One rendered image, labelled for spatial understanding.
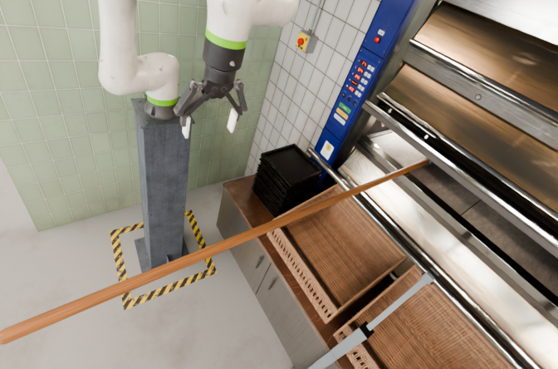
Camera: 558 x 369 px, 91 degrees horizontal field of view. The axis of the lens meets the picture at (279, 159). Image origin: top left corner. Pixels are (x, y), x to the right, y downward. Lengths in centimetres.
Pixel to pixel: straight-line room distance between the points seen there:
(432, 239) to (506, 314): 38
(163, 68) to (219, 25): 58
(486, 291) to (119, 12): 173
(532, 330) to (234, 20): 154
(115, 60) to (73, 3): 58
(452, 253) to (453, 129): 58
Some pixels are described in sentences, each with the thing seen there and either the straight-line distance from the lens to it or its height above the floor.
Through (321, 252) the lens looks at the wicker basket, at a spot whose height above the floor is 59.
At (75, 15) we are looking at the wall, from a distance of 165.
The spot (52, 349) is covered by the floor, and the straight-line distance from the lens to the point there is 211.
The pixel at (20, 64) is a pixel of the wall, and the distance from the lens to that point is 173.
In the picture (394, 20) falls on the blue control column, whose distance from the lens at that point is 147.
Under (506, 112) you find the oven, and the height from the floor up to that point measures 165.
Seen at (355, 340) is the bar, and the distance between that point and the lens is 126.
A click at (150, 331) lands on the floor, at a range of 204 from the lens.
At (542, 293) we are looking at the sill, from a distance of 152.
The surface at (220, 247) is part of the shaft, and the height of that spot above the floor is 120.
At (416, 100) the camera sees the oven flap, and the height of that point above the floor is 152.
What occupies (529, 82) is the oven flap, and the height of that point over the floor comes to 177.
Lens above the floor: 194
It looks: 39 degrees down
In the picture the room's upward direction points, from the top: 20 degrees clockwise
